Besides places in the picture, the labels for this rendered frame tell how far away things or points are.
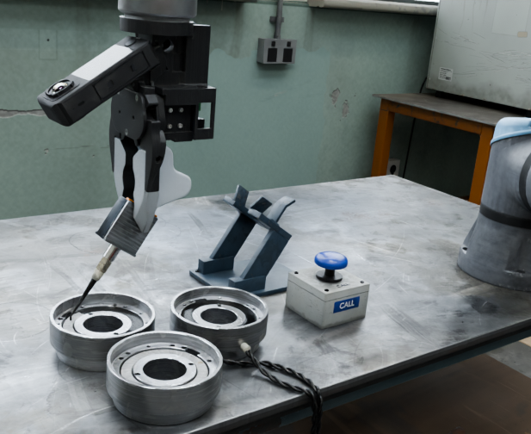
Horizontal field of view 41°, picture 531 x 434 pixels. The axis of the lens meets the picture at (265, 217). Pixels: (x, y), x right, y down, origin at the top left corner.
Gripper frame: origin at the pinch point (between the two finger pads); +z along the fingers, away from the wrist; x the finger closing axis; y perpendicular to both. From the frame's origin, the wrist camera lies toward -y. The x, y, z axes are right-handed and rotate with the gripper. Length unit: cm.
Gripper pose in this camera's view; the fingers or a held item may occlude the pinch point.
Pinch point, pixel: (132, 217)
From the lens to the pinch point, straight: 75.1
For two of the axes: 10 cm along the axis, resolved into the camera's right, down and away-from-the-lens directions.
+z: -0.8, 9.5, 3.1
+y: 8.0, -1.2, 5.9
